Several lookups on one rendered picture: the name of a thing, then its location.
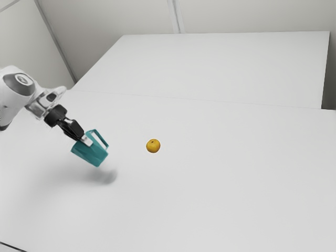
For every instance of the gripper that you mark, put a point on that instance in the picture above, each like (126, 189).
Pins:
(55, 115)

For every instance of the teal faceted mug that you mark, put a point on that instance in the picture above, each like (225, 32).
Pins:
(90, 152)

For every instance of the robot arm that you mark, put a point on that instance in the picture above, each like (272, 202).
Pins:
(15, 89)

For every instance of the yellow round fruit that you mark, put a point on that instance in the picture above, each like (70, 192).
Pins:
(153, 146)

